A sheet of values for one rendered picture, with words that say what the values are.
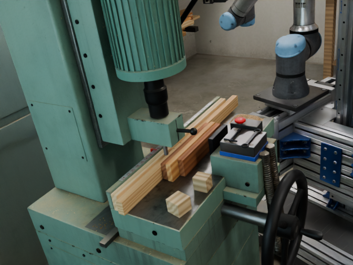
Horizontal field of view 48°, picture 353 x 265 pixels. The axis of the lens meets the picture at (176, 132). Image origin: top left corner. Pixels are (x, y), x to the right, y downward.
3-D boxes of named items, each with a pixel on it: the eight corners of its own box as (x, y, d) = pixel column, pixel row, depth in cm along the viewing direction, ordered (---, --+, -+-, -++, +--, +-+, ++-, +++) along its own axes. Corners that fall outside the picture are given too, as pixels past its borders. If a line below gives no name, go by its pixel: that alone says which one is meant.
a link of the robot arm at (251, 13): (231, 29, 179) (229, 3, 174) (243, 22, 187) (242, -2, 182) (247, 29, 175) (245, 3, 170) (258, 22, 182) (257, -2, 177)
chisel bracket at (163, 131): (173, 153, 104) (168, 124, 100) (131, 144, 112) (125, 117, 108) (187, 140, 109) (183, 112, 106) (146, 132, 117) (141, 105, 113)
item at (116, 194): (120, 212, 99) (116, 195, 97) (114, 210, 100) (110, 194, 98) (226, 111, 142) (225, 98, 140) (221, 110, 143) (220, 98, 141)
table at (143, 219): (218, 265, 87) (216, 245, 84) (114, 227, 103) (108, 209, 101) (302, 136, 131) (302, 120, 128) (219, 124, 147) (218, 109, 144)
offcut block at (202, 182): (193, 190, 103) (191, 177, 101) (199, 183, 105) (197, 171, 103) (207, 193, 101) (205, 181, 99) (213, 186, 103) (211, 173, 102)
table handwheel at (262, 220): (266, 292, 84) (296, 159, 88) (185, 261, 94) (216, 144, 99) (297, 286, 108) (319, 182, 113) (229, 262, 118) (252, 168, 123)
